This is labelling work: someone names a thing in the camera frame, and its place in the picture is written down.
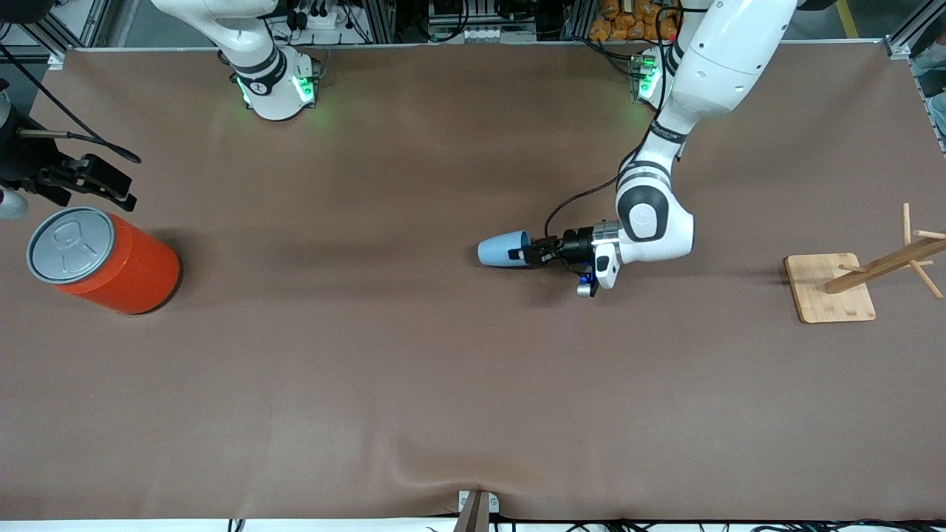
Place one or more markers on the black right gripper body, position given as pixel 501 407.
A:
pixel 26 164

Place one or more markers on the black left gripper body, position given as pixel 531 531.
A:
pixel 575 243

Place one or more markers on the light blue plastic cup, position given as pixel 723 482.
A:
pixel 497 251

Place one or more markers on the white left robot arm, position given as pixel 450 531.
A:
pixel 724 59

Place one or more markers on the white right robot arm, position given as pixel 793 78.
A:
pixel 273 92

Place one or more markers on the wooden cup rack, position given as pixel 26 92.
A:
pixel 828 295

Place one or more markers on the orange can with grey lid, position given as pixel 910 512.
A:
pixel 140 273

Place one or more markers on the brown table cover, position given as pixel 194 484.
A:
pixel 473 369

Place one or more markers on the white connector strip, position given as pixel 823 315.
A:
pixel 484 33

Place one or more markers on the pile of orange bags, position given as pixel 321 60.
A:
pixel 628 22

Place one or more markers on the white power strip with plugs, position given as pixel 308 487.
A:
pixel 318 15

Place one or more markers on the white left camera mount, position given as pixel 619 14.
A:
pixel 607 266

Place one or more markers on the aluminium frame profile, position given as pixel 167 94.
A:
pixel 92 22
pixel 905 37

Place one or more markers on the grey table edge bracket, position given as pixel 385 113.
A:
pixel 477 506

